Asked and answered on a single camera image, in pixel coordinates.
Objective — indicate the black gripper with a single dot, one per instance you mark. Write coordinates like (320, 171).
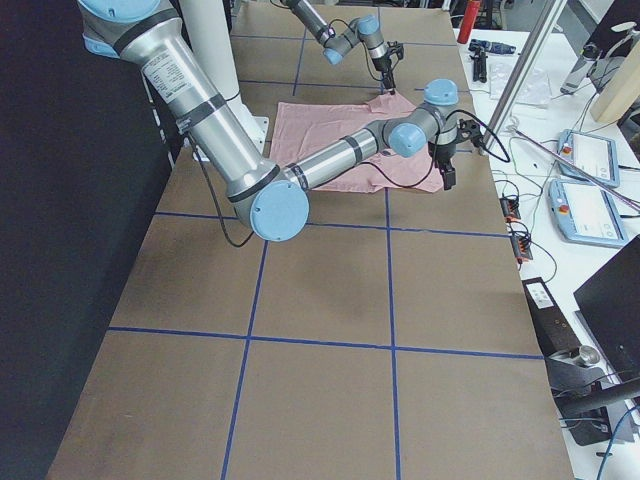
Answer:
(443, 152)
(383, 65)

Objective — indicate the pink Snoopy t-shirt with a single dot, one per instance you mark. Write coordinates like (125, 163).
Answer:
(302, 129)

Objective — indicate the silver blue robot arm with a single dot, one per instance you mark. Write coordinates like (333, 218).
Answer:
(338, 38)
(183, 50)

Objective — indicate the grey orange usb hub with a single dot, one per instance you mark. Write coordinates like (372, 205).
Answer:
(521, 246)
(510, 209)

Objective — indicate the reacher stick white hook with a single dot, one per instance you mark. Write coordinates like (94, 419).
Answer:
(633, 204)

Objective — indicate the black folded tripod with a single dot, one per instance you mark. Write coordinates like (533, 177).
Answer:
(479, 59)

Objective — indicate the blue folded umbrella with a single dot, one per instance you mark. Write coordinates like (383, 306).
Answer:
(492, 47)

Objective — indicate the red bottle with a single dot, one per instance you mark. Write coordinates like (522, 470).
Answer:
(468, 21)

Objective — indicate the near blue teach pendant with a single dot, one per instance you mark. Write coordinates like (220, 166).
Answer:
(585, 214)

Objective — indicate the blue teach pendant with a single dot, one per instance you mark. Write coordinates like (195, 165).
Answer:
(593, 154)
(585, 214)

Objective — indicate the far blue teach pendant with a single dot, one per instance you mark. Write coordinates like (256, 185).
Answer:
(593, 154)

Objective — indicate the black box with white label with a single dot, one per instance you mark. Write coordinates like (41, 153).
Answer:
(553, 331)

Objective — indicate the black monitor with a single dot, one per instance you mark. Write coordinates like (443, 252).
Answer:
(609, 304)

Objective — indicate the silver metal cup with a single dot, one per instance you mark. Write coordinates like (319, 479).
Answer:
(587, 356)

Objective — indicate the aluminium frame post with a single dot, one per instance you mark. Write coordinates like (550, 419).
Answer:
(533, 47)

